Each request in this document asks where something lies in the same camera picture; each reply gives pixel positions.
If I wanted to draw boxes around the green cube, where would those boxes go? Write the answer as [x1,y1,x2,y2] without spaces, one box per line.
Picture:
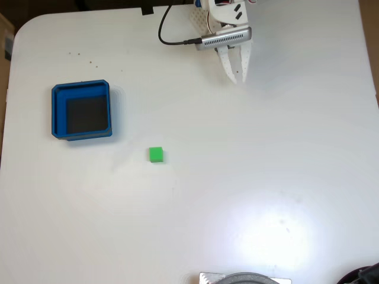
[149,146,165,164]

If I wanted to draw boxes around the grey round object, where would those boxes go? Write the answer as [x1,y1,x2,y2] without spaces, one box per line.
[214,272,281,284]

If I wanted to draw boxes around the blue square box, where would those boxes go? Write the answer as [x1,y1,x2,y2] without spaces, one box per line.
[51,79,114,142]

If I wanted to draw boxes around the black object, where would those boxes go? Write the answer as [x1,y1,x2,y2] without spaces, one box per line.
[337,262,379,284]

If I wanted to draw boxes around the black camera cable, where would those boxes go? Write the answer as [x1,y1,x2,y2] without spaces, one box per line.
[158,0,204,47]

